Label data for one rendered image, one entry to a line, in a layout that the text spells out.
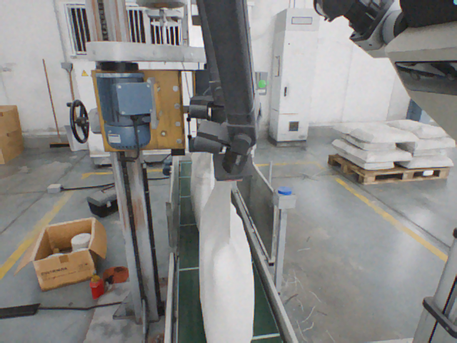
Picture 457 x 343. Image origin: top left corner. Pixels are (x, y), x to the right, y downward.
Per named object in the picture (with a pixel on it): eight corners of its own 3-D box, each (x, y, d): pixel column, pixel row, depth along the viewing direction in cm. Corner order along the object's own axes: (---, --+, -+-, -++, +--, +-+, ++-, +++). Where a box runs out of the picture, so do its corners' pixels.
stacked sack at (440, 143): (460, 151, 339) (464, 139, 334) (410, 153, 330) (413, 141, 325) (430, 141, 380) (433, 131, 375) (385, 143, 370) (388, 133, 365)
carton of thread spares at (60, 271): (109, 276, 189) (103, 246, 180) (21, 297, 172) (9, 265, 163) (110, 235, 235) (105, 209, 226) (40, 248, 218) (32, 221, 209)
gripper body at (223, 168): (211, 156, 71) (213, 142, 64) (249, 155, 73) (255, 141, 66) (213, 179, 68) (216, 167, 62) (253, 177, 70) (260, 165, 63)
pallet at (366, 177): (447, 178, 354) (451, 167, 349) (362, 185, 333) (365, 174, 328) (398, 158, 429) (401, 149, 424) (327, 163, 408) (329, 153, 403)
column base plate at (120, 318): (165, 350, 140) (162, 320, 133) (76, 363, 134) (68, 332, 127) (169, 279, 186) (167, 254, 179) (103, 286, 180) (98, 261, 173)
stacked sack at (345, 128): (394, 136, 360) (397, 125, 355) (345, 138, 353) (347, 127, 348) (374, 129, 400) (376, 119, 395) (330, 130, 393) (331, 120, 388)
